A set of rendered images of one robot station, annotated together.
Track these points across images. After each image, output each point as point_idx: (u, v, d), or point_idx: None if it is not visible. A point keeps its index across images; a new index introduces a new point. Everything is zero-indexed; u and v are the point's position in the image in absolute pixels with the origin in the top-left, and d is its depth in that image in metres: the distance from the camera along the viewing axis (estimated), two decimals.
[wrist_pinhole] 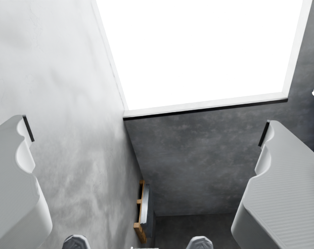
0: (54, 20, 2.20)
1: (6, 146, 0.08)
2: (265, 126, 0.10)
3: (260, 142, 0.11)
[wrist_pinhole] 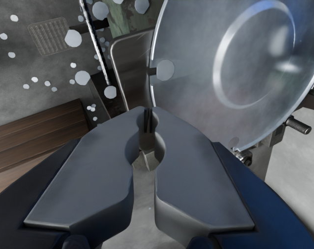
0: None
1: (122, 133, 0.09)
2: (149, 113, 0.11)
3: (151, 129, 0.12)
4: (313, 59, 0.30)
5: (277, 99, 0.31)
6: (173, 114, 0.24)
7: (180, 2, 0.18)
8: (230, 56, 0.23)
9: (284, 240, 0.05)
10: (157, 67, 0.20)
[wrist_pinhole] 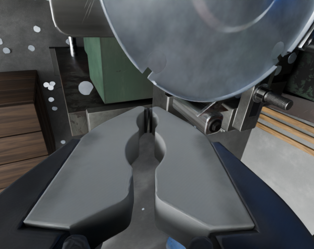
0: None
1: (122, 133, 0.09)
2: (149, 113, 0.11)
3: (151, 129, 0.12)
4: None
5: None
6: (306, 8, 0.25)
7: (243, 79, 0.27)
8: (258, 8, 0.21)
9: (284, 240, 0.05)
10: (277, 56, 0.27)
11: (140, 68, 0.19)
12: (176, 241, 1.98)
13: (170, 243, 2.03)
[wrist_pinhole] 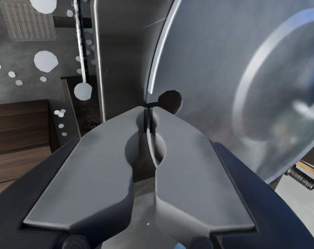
0: None
1: (122, 133, 0.09)
2: (150, 113, 0.11)
3: (151, 129, 0.12)
4: None
5: None
6: None
7: None
8: None
9: (284, 240, 0.05)
10: None
11: None
12: None
13: None
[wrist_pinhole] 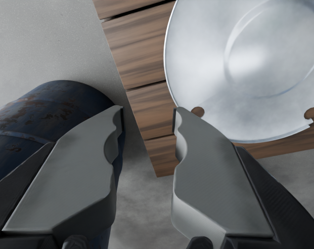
0: None
1: (100, 132, 0.09)
2: (173, 113, 0.11)
3: (173, 129, 0.12)
4: None
5: (201, 57, 0.27)
6: None
7: None
8: None
9: None
10: None
11: (309, 123, 0.32)
12: None
13: None
